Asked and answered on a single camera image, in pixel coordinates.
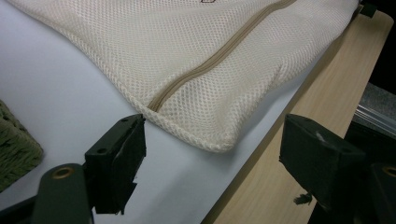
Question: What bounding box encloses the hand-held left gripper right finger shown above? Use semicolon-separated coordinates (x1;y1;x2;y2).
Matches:
278;113;372;213

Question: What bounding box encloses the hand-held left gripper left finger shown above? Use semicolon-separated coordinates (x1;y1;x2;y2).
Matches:
84;113;148;216

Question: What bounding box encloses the green woven basket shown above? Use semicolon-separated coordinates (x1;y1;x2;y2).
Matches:
0;99;45;192

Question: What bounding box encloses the cream mesh laundry bag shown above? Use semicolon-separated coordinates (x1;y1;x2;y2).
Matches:
6;0;361;153

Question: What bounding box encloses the wooden table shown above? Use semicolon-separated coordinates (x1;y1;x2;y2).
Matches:
202;10;395;224

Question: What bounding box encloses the white table sheet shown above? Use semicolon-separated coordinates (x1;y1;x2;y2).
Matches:
0;0;318;224

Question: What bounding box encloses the aluminium floor rail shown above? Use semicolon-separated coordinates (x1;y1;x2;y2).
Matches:
353;82;396;138

